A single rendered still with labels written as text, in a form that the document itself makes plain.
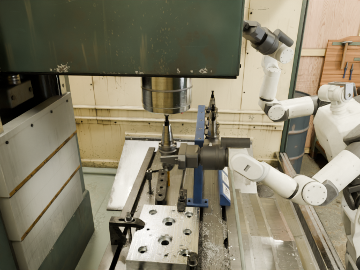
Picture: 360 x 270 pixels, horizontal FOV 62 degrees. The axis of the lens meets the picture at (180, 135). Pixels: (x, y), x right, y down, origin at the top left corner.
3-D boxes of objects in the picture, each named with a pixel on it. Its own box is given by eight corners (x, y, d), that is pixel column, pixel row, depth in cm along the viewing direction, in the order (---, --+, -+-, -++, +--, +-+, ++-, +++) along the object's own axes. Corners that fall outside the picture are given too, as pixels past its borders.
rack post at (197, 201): (208, 200, 140) (210, 143, 128) (208, 207, 135) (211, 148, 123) (187, 199, 141) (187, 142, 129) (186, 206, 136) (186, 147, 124)
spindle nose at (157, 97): (144, 98, 102) (143, 63, 97) (192, 99, 102) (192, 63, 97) (137, 114, 88) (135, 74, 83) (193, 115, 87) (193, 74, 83)
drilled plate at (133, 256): (199, 217, 123) (200, 207, 121) (196, 276, 96) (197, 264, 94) (144, 214, 125) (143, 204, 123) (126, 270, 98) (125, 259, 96)
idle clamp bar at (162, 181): (168, 180, 155) (167, 169, 153) (166, 212, 132) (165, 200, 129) (158, 180, 155) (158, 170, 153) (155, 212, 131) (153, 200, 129)
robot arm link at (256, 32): (241, 15, 118) (261, 30, 125) (230, 37, 120) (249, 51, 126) (262, 16, 108) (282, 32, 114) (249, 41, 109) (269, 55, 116)
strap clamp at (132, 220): (146, 240, 116) (144, 209, 110) (144, 247, 113) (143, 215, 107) (113, 238, 117) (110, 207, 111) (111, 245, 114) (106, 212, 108)
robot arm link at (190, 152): (180, 134, 105) (215, 135, 104) (181, 158, 109) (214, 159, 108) (177, 150, 94) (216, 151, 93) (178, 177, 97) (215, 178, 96)
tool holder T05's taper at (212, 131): (206, 132, 131) (207, 118, 128) (216, 132, 131) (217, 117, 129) (208, 136, 127) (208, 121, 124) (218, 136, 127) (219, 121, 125)
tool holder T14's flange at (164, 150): (159, 146, 104) (159, 139, 103) (177, 145, 104) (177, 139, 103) (157, 154, 98) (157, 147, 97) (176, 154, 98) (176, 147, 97)
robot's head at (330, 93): (332, 101, 125) (328, 81, 122) (354, 104, 116) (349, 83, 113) (321, 108, 124) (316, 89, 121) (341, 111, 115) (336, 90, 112)
